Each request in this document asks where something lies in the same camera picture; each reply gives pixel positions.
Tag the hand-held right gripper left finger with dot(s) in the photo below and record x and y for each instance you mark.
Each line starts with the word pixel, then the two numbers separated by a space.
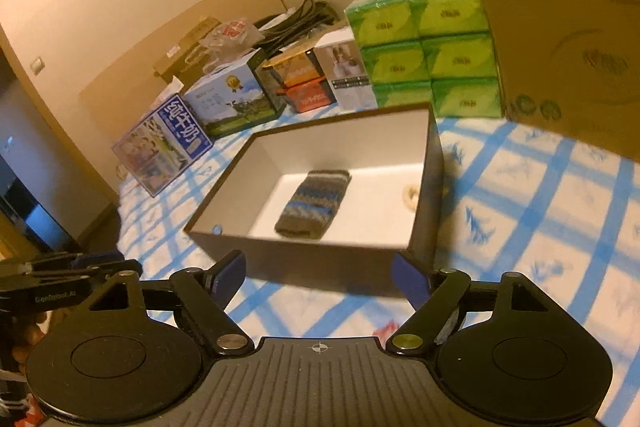
pixel 233 271

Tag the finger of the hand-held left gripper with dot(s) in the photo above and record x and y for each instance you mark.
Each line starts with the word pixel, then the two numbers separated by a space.
pixel 117 269
pixel 97 259

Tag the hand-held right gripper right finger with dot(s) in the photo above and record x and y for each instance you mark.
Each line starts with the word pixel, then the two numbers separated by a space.
pixel 407 279

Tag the brown storage box white inside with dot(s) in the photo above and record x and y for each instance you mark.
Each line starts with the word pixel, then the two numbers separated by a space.
pixel 370 207

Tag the person's left hand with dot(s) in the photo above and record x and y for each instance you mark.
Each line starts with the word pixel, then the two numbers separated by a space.
pixel 34 334

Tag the dark cabinet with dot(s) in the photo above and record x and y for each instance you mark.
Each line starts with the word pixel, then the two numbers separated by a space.
pixel 35 219

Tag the striped knitted sock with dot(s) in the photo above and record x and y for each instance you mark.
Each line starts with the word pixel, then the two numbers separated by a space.
pixel 312 202

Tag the blue checkered bed sheet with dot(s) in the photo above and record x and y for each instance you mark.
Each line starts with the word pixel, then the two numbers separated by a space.
pixel 525 217

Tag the blue milk carton case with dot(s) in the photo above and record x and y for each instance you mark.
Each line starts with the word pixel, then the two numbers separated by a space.
pixel 167 142

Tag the milk box with cow print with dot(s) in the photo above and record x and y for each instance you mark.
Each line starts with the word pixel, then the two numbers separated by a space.
pixel 225 99

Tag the red-orange printed box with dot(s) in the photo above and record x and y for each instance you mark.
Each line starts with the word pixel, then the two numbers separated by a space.
pixel 310 97

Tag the white box with photo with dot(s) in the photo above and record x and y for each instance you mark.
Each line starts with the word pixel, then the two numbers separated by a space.
pixel 350 79

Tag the flat brown cardboard box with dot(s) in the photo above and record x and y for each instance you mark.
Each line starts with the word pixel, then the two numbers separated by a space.
pixel 175 57

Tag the stack of green tissue packs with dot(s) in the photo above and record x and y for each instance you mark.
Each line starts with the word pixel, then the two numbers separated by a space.
pixel 400 62

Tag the clear plastic bag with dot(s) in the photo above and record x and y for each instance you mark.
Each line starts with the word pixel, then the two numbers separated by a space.
pixel 232 32

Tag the large brown cardboard box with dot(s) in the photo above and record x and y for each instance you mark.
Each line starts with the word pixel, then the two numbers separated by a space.
pixel 550 32

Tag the wall switch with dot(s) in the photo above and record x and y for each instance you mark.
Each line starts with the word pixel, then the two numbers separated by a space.
pixel 36 66

